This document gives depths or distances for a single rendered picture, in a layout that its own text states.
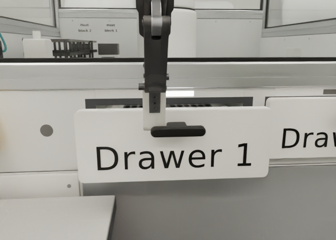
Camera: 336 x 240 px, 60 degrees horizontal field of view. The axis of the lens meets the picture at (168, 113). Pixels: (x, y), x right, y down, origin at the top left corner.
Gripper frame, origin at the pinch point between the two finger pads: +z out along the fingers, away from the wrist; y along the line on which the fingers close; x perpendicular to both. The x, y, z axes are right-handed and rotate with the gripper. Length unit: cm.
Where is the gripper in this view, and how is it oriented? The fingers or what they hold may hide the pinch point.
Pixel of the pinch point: (154, 106)
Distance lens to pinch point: 38.8
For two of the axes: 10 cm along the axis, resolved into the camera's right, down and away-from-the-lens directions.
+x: 10.0, -0.2, 0.7
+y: 0.7, 5.5, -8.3
